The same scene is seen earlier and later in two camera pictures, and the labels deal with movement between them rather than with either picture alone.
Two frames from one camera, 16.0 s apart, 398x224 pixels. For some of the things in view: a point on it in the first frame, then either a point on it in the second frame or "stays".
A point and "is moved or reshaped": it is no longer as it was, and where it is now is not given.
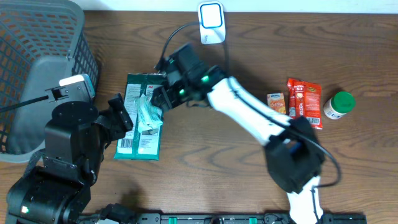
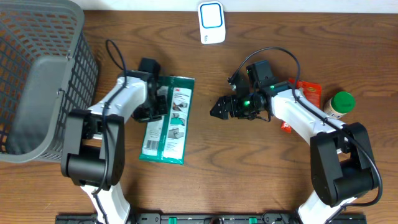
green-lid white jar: (341, 103) stays
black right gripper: (167, 92) → (234, 111)
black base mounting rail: (219, 218) stays
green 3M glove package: (136, 145) is moved or reshaped
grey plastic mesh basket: (41, 41) stays
